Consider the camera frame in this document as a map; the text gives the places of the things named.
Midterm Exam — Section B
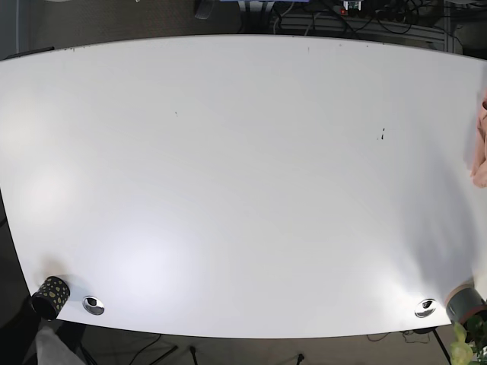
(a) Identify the silver table grommet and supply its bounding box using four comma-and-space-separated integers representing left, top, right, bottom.
414, 299, 438, 319
82, 296, 105, 316

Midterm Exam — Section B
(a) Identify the green potted plant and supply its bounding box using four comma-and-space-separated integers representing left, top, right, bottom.
450, 314, 486, 365

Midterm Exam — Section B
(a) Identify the left silver table grommet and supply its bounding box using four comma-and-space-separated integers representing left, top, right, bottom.
82, 296, 105, 316

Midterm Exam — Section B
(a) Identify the right silver table grommet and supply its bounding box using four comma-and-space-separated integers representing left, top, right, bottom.
414, 299, 438, 319

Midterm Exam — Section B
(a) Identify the black dotted cup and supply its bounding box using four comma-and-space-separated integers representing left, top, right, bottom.
30, 276, 71, 321

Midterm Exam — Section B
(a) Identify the salmon pink T-shirt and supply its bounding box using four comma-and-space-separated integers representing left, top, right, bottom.
470, 95, 486, 189

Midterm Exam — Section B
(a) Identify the grey plant pot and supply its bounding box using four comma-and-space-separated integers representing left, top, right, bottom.
445, 284, 486, 325

